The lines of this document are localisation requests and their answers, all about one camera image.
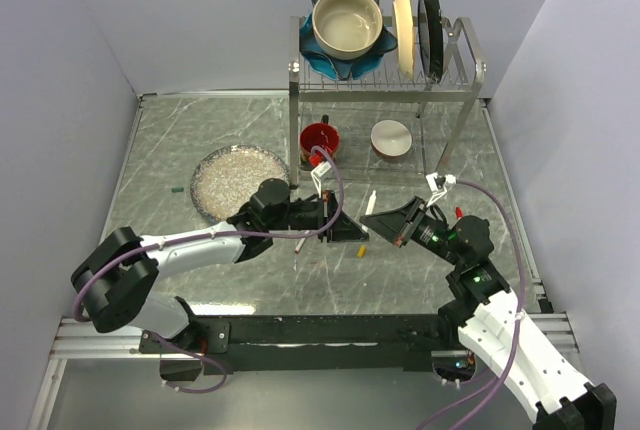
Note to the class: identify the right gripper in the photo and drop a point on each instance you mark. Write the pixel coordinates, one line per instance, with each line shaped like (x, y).
(394, 225)

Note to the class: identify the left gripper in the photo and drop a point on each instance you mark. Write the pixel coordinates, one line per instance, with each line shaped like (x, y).
(344, 229)

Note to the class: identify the white pen green tip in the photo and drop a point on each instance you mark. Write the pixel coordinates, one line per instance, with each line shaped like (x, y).
(371, 203)

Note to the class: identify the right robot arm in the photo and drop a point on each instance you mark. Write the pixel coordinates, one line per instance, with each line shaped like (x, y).
(485, 318)

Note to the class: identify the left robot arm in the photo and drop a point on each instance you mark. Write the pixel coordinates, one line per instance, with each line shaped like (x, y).
(115, 284)

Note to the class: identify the white pen red tip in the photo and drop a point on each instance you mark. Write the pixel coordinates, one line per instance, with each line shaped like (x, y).
(301, 242)

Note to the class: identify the small white bowl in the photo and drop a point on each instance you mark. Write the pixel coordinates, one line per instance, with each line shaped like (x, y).
(391, 139)

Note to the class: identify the red and black mug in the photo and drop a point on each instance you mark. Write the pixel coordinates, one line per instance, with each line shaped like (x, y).
(318, 134)

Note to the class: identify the speckled ceramic plate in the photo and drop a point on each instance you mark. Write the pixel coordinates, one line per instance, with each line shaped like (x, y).
(226, 179)

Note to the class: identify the blue flower-shaped bowl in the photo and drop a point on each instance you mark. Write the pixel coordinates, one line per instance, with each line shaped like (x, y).
(336, 69)

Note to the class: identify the black base bar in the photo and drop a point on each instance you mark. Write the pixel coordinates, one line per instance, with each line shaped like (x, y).
(313, 342)

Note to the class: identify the steel dish rack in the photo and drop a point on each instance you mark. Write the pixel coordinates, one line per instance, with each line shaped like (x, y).
(462, 47)

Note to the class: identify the cream plate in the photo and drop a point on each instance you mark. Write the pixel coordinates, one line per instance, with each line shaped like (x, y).
(402, 20)

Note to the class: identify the beige ceramic bowl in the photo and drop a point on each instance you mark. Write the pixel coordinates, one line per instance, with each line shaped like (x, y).
(346, 29)

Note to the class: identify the black plate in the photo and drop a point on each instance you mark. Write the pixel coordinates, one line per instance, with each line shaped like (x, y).
(431, 39)

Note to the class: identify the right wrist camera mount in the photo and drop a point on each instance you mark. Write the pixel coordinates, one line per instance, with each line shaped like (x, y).
(439, 186)

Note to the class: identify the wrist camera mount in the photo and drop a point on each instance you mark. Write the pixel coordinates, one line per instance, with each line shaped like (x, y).
(322, 164)
(439, 186)

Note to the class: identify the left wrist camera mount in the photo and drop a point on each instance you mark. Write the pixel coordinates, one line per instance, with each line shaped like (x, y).
(322, 164)

